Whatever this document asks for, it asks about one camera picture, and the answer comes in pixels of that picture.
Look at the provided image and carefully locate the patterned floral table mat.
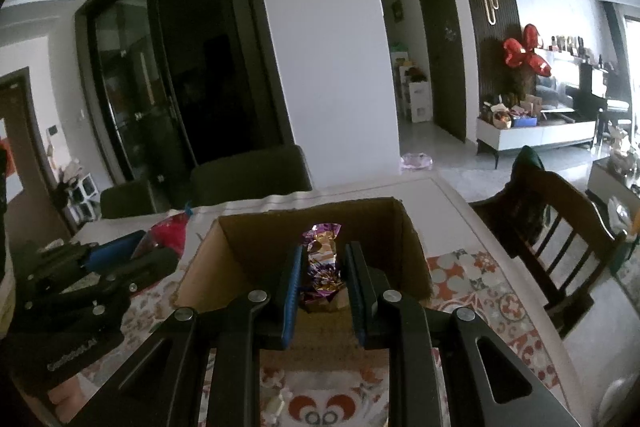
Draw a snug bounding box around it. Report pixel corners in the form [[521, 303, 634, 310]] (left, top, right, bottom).
[[81, 249, 566, 426]]

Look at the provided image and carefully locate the dark wooden chair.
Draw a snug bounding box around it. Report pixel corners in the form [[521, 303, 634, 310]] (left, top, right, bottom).
[[471, 146, 626, 337]]

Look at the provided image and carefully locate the dark upholstered chair back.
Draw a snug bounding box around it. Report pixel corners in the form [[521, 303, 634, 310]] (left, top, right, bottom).
[[191, 145, 314, 206]]

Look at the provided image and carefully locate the white low tv cabinet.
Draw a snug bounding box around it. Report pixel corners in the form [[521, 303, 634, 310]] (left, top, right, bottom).
[[476, 103, 597, 168]]

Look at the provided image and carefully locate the brown cardboard box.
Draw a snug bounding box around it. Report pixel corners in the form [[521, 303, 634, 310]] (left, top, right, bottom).
[[176, 197, 432, 351]]

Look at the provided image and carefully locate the red snack packet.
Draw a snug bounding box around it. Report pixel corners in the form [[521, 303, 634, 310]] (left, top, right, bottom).
[[131, 210, 192, 259]]

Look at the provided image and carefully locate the white box in hallway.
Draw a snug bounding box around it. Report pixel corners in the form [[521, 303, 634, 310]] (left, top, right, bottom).
[[406, 81, 433, 124]]

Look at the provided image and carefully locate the purple candy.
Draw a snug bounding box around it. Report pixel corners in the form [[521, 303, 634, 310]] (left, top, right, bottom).
[[299, 223, 346, 312]]

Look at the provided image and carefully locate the red balloon dog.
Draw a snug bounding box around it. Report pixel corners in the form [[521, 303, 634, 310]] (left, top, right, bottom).
[[502, 24, 551, 77]]

